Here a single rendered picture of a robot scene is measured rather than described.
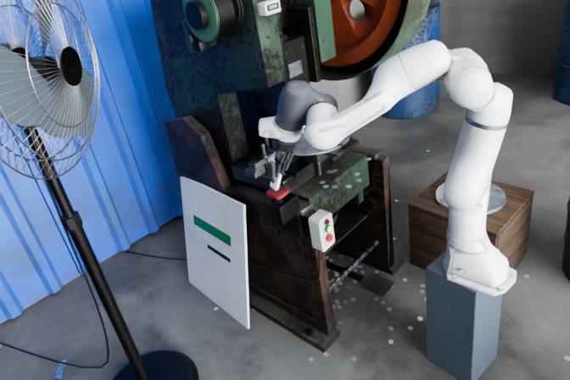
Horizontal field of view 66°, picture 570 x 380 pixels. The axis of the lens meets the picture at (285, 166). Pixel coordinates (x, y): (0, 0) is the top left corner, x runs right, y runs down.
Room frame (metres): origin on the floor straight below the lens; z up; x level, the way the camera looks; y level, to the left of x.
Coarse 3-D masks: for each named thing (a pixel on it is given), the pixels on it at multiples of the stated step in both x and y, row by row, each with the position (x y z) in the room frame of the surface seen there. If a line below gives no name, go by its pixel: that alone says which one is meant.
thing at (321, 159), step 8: (344, 144) 1.49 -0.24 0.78; (352, 144) 1.48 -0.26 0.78; (328, 152) 1.45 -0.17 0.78; (336, 152) 1.44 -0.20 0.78; (344, 152) 1.44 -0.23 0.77; (312, 160) 1.54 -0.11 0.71; (320, 160) 1.53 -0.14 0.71; (328, 160) 1.56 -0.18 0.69; (320, 168) 1.52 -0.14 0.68; (328, 168) 1.56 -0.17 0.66
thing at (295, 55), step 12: (288, 36) 1.70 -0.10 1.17; (300, 36) 1.66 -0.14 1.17; (288, 48) 1.61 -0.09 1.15; (300, 48) 1.65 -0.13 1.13; (288, 60) 1.60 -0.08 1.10; (300, 60) 1.64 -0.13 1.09; (288, 72) 1.59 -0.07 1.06; (300, 72) 1.64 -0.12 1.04; (264, 96) 1.66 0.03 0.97; (276, 96) 1.61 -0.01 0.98; (276, 108) 1.62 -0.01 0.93
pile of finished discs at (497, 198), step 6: (492, 186) 1.66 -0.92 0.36; (498, 186) 1.65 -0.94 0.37; (438, 192) 1.69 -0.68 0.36; (492, 192) 1.62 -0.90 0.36; (498, 192) 1.61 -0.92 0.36; (504, 192) 1.59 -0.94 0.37; (438, 198) 1.64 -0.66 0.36; (492, 198) 1.57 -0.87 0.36; (498, 198) 1.56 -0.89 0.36; (504, 198) 1.55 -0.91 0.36; (444, 204) 1.59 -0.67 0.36; (492, 204) 1.53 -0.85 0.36; (498, 204) 1.52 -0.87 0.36; (504, 204) 1.52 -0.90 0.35; (492, 210) 1.48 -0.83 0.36
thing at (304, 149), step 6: (300, 138) 1.60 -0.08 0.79; (348, 138) 1.54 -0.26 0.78; (300, 144) 1.56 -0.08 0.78; (306, 144) 1.54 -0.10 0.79; (342, 144) 1.49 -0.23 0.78; (300, 150) 1.50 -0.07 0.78; (306, 150) 1.50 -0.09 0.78; (312, 150) 1.49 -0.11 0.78; (318, 150) 1.48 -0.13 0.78; (324, 150) 1.47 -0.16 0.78; (330, 150) 1.45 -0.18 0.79
